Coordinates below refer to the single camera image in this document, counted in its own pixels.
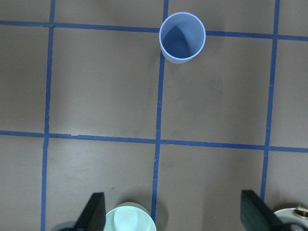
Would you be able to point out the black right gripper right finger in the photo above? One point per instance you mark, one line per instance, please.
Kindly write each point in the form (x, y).
(256, 216)

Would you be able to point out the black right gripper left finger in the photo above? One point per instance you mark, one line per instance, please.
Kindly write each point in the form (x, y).
(93, 215)

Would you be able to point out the mint green bowl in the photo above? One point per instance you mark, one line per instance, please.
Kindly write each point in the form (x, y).
(129, 216)

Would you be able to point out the cream white toaster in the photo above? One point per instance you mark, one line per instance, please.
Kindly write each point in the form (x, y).
(297, 215)

